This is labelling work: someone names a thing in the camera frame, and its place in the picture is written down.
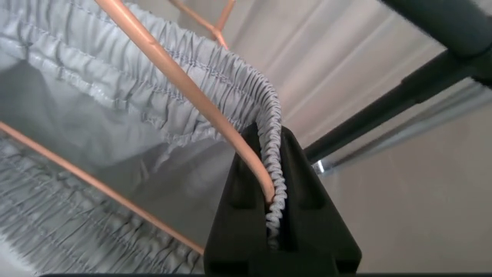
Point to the pink clothes hanger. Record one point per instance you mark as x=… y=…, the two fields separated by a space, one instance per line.
x=184 y=82

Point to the pale grey shorts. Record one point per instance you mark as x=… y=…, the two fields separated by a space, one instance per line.
x=96 y=127

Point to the black clothes rack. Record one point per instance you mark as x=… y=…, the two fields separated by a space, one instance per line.
x=442 y=23

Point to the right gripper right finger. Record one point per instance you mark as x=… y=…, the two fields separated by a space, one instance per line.
x=319 y=238

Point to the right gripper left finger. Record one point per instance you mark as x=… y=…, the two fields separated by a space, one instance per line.
x=234 y=231

